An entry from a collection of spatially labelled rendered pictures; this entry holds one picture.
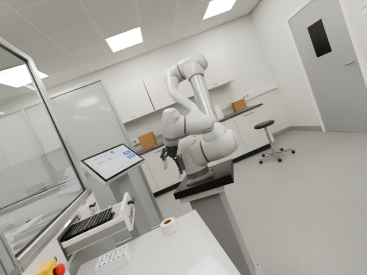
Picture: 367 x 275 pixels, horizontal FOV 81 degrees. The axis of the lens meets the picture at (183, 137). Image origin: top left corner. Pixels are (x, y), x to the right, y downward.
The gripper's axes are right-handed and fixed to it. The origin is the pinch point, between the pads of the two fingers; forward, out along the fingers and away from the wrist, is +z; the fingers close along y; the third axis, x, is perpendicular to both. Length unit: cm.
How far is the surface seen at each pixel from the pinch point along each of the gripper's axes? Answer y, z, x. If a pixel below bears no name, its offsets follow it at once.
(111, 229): -10.6, 0.1, 48.0
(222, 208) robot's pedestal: -30.8, 18.0, -11.8
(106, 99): 166, 1, -45
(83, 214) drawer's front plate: 23, 15, 50
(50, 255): -7, -3, 72
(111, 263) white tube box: -25, -1, 56
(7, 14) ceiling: 216, -89, 17
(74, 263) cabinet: -4, 13, 65
